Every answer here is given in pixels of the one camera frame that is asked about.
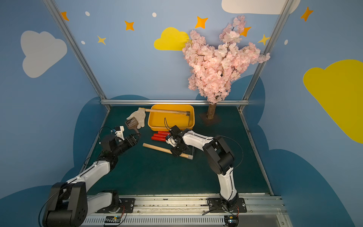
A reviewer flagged wooden handle hoe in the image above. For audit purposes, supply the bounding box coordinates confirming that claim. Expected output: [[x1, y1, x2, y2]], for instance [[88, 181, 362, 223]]
[[142, 143, 193, 160], [146, 109, 191, 127]]

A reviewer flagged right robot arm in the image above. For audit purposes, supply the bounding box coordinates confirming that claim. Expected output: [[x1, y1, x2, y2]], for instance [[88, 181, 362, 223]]
[[165, 125, 239, 210]]

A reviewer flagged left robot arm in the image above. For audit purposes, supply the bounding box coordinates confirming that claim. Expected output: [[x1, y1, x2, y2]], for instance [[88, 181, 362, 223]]
[[38, 132, 141, 227]]

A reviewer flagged yellow plastic storage box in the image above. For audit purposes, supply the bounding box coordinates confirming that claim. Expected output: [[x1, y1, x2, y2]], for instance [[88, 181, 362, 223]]
[[146, 104, 195, 131]]

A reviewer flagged small brown slotted scoop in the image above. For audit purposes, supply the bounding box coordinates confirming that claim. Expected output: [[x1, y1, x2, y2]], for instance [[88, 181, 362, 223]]
[[125, 117, 140, 135]]

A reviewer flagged white knitted work glove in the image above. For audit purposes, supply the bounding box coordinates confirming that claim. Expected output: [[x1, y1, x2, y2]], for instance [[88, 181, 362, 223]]
[[127, 107, 146, 129]]

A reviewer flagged pink blossom artificial tree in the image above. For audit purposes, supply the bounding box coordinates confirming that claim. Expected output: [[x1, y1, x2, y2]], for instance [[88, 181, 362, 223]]
[[182, 15, 270, 125]]

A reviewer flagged bottom red handle tool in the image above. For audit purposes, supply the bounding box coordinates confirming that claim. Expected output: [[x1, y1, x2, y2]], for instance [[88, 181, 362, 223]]
[[151, 136, 168, 142]]

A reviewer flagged middle red handle tool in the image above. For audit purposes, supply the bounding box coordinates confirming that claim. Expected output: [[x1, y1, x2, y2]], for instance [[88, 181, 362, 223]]
[[153, 133, 169, 138]]

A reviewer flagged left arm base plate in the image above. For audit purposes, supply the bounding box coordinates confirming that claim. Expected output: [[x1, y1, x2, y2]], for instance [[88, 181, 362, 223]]
[[96, 198, 135, 214]]

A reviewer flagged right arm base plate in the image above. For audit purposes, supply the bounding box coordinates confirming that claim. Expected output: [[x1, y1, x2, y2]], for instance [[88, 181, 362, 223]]
[[207, 197, 247, 213]]

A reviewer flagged aluminium front rail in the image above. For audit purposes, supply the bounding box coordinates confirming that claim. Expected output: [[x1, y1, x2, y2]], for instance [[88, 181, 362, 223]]
[[82, 193, 293, 227]]

